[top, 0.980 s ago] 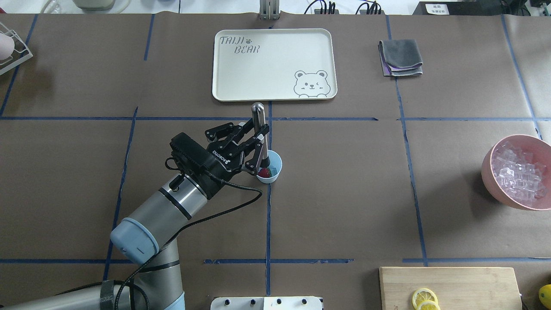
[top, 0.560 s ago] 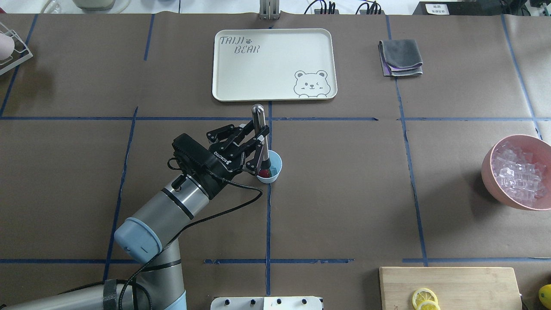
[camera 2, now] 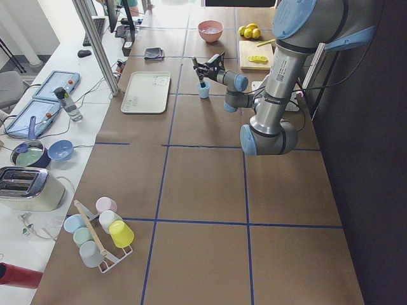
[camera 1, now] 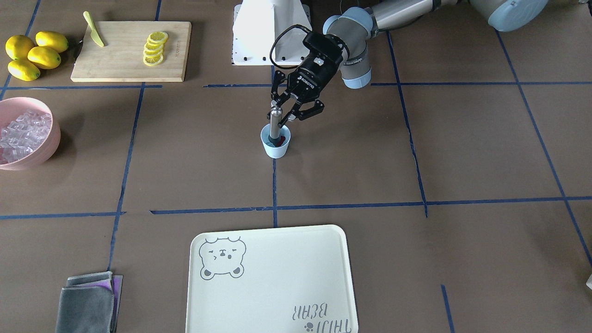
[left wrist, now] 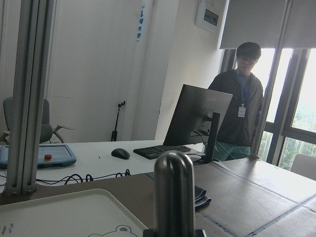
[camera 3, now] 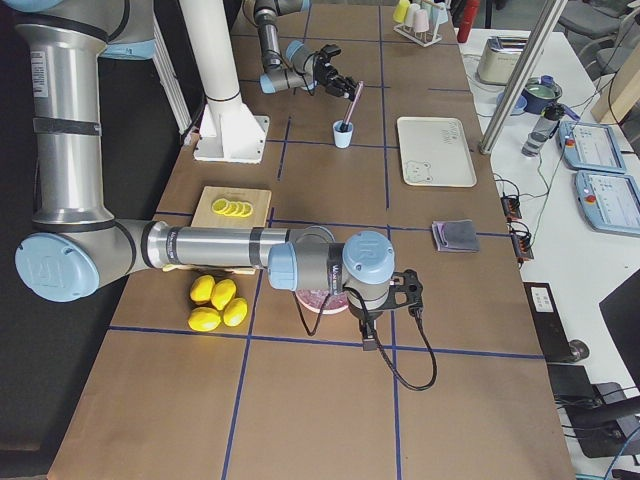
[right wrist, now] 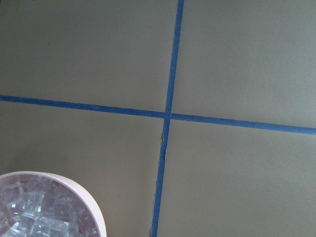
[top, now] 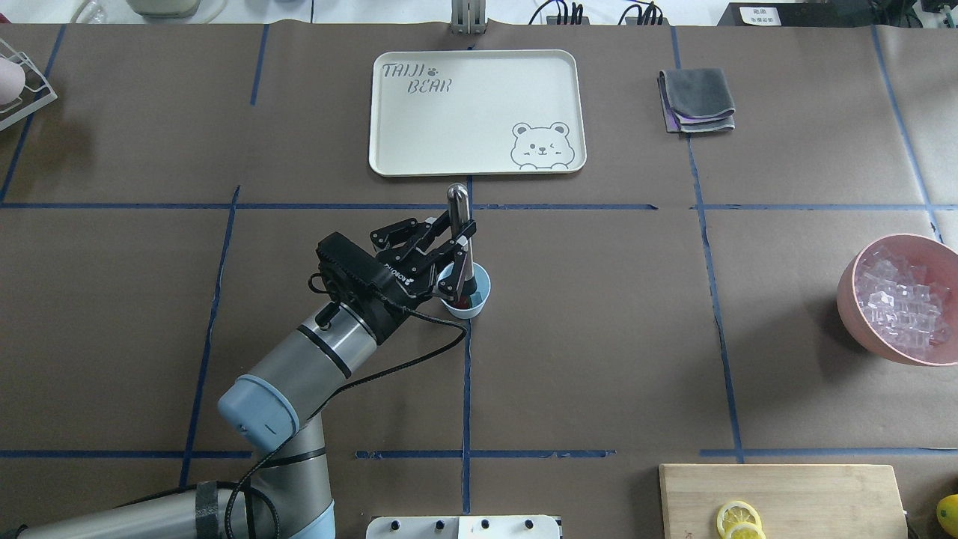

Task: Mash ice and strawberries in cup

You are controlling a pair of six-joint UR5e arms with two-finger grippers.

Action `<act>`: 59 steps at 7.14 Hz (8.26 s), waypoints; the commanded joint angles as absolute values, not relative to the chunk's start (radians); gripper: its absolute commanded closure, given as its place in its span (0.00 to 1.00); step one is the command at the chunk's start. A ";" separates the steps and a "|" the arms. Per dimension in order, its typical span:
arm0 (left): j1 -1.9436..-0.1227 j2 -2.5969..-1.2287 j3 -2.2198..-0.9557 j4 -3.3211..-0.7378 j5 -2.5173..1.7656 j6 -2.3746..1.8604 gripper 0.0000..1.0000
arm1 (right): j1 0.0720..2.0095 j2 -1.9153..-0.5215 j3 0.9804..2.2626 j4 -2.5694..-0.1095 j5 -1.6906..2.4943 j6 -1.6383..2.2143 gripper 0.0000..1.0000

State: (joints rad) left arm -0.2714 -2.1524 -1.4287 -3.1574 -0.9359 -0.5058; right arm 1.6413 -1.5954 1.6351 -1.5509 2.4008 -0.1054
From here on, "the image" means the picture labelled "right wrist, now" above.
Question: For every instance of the clear ice cubes pile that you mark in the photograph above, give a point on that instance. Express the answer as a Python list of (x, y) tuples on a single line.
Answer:
[(41, 207)]

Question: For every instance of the pink bowl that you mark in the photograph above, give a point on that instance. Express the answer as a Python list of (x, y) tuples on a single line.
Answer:
[(85, 197)]

